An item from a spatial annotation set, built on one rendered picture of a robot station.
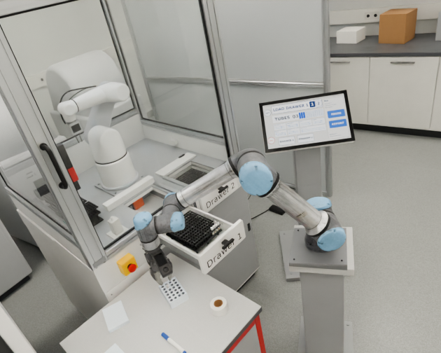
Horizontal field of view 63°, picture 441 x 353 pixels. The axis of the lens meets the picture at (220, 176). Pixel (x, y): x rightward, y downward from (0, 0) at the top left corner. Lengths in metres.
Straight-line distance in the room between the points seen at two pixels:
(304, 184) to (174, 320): 1.27
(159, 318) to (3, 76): 1.07
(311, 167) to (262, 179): 1.10
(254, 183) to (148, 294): 0.76
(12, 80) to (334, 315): 1.71
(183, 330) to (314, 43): 2.13
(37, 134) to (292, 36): 2.06
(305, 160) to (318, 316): 0.93
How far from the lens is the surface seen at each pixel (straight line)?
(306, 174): 2.39
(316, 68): 2.91
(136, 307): 1.72
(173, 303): 1.63
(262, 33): 3.03
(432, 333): 2.51
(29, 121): 1.39
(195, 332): 1.55
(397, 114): 4.28
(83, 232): 1.59
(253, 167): 1.27
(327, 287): 1.84
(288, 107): 2.22
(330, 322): 2.05
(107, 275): 1.74
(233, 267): 2.40
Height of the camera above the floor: 1.99
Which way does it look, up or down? 31 degrees down
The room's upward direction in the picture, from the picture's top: 12 degrees counter-clockwise
